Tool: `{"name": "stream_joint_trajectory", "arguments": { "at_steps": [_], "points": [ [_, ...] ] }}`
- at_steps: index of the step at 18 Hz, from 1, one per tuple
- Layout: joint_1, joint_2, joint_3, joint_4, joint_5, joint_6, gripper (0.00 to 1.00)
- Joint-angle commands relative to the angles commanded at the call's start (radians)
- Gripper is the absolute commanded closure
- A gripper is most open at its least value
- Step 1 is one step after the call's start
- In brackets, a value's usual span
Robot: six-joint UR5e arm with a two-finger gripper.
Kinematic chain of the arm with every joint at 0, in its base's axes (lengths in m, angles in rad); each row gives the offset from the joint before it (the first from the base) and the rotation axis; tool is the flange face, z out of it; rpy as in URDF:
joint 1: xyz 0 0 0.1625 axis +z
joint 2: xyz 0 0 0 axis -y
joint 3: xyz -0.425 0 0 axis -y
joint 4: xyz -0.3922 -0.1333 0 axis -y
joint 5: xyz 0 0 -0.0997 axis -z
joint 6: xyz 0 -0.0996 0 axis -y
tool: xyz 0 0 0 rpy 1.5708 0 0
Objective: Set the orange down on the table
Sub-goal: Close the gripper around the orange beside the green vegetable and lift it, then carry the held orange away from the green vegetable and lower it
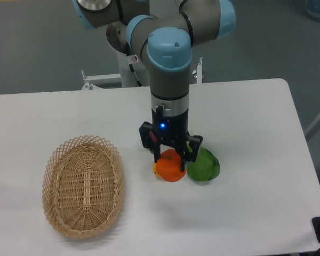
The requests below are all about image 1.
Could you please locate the woven wicker basket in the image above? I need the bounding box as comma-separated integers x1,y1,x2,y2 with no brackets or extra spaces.
42,135,125,239

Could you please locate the yellow fruit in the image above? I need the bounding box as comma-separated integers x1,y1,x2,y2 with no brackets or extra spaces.
153,163,163,179

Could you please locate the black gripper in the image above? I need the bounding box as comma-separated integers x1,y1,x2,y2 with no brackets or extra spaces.
139,110,203,172

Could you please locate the green vegetable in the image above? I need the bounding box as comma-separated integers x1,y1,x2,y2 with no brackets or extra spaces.
187,147,220,182

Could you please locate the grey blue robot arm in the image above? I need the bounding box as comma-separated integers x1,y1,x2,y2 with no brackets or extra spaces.
73,1,236,171

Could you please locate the orange fruit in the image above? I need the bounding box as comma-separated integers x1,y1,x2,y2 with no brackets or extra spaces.
156,148,187,182

